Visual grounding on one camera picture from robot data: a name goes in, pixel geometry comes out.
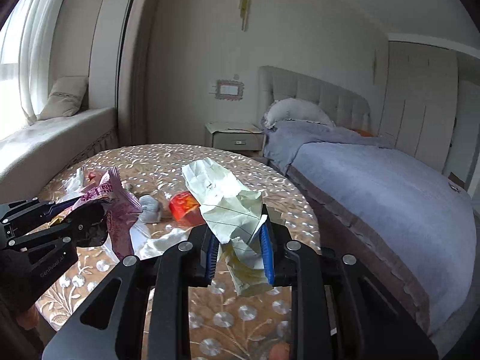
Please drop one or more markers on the beige bedside nightstand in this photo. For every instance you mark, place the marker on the beige bedside nightstand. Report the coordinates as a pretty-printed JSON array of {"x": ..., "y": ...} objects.
[{"x": 234, "y": 137}]

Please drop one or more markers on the white ruffled pillow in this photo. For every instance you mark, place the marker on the white ruffled pillow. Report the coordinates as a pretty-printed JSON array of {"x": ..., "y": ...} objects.
[{"x": 295, "y": 109}]

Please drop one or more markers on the white sheer curtain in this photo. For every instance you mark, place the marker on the white sheer curtain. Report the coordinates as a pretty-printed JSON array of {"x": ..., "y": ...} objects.
[{"x": 26, "y": 42}]

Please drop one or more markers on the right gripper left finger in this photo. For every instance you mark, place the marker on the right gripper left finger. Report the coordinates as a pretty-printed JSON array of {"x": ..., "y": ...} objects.
[{"x": 141, "y": 306}]

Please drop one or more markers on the gold wall sconce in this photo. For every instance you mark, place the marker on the gold wall sconce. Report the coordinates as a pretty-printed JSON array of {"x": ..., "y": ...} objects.
[{"x": 244, "y": 6}]

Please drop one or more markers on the bed with lavender duvet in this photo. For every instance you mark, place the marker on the bed with lavender duvet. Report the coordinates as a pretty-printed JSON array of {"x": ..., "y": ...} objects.
[{"x": 408, "y": 223}]

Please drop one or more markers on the white tissue paper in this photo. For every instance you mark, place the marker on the white tissue paper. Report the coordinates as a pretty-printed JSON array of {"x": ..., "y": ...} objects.
[{"x": 145, "y": 246}]

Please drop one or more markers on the cream throw pillow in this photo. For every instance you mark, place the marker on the cream throw pillow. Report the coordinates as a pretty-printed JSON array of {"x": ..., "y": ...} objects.
[{"x": 65, "y": 97}]

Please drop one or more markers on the purple pink snack wrapper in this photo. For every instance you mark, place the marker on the purple pink snack wrapper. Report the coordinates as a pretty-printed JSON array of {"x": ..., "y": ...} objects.
[{"x": 122, "y": 208}]

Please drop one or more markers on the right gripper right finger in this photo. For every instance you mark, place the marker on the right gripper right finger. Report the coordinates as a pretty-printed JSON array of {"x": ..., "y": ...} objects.
[{"x": 339, "y": 309}]

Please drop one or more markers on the beige window seat cushion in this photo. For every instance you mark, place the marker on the beige window seat cushion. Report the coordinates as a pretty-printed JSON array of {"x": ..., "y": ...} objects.
[{"x": 36, "y": 154}]

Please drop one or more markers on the beige built-in wardrobe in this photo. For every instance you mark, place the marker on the beige built-in wardrobe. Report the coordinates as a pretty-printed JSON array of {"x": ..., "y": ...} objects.
[{"x": 431, "y": 108}]

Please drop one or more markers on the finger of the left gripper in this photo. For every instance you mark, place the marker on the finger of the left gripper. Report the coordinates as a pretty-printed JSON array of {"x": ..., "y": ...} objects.
[
  {"x": 85, "y": 226},
  {"x": 21, "y": 217}
]

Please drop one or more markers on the gold floral embroidered tablecloth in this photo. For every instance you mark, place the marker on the gold floral embroidered tablecloth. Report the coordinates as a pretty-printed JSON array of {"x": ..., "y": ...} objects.
[{"x": 222, "y": 325}]

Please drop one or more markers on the beige tufted headboard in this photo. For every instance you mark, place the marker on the beige tufted headboard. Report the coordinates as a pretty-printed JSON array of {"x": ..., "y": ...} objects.
[{"x": 344, "y": 107}]

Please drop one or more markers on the cream paper bag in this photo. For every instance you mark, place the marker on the cream paper bag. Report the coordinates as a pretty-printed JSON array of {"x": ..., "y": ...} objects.
[{"x": 234, "y": 215}]

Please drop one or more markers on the pink framed wall switch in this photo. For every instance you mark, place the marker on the pink framed wall switch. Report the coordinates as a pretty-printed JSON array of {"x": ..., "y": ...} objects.
[{"x": 230, "y": 90}]

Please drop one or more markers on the red orange snack packet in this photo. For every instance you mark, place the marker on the red orange snack packet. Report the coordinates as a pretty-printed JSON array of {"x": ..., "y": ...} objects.
[{"x": 185, "y": 209}]

